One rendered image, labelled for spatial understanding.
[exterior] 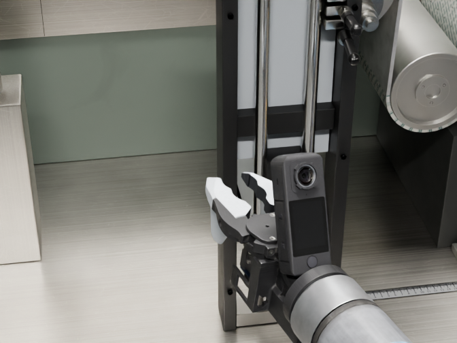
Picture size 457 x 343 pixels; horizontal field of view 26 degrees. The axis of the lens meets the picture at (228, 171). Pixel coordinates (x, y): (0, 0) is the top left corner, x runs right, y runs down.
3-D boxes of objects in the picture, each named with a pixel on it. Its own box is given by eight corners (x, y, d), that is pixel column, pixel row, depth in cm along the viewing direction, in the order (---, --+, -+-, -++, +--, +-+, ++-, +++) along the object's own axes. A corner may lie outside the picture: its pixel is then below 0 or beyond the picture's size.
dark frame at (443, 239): (436, 248, 151) (453, 136, 140) (376, 136, 178) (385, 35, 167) (483, 243, 152) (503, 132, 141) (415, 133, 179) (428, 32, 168)
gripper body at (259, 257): (224, 279, 103) (279, 353, 94) (234, 209, 99) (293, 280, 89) (288, 267, 106) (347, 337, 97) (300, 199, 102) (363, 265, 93)
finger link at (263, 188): (236, 209, 111) (262, 258, 104) (242, 165, 108) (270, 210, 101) (262, 208, 112) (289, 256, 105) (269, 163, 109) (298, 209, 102)
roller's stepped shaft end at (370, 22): (358, 39, 116) (360, 14, 114) (345, 18, 121) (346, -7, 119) (383, 37, 117) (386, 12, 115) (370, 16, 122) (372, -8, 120)
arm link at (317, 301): (317, 307, 86) (394, 290, 90) (292, 276, 90) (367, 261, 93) (304, 372, 90) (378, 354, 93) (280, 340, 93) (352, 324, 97)
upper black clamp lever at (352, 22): (351, 38, 107) (351, 26, 107) (339, 20, 112) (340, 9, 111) (363, 37, 108) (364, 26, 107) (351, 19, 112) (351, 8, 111)
